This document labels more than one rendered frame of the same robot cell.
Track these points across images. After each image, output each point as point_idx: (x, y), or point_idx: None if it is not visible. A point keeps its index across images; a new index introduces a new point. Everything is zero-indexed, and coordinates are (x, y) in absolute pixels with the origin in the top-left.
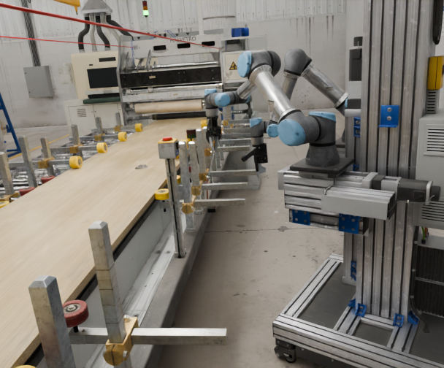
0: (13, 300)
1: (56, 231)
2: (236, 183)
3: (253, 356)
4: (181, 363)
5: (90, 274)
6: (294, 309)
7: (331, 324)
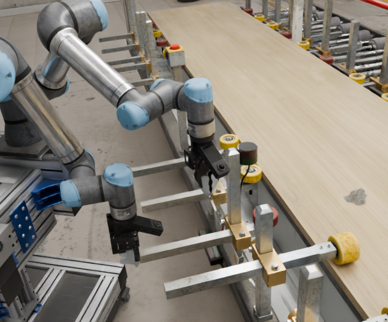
0: (210, 61)
1: (261, 87)
2: (157, 199)
3: (152, 293)
4: (217, 268)
5: (192, 76)
6: (103, 285)
7: (65, 282)
